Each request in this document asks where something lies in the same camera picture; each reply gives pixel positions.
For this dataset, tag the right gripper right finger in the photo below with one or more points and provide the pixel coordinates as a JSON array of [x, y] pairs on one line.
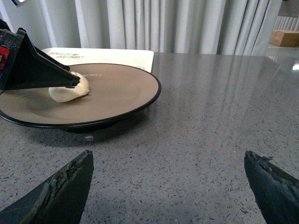
[[276, 192]]

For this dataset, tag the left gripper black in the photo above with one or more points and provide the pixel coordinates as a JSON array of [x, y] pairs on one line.
[[22, 66]]

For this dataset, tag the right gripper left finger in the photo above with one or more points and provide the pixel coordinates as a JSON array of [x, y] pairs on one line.
[[60, 199]]

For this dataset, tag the white steamed bun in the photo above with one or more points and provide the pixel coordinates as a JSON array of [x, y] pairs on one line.
[[63, 94]]

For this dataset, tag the tan plate black rim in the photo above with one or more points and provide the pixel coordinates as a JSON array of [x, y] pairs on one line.
[[116, 92]]

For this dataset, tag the white rectangular tray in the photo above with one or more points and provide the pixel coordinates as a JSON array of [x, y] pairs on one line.
[[142, 59]]

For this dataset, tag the grey curtain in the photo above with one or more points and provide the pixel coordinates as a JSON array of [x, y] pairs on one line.
[[227, 27]]

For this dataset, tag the cardboard box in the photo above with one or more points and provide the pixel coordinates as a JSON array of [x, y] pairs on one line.
[[285, 38]]

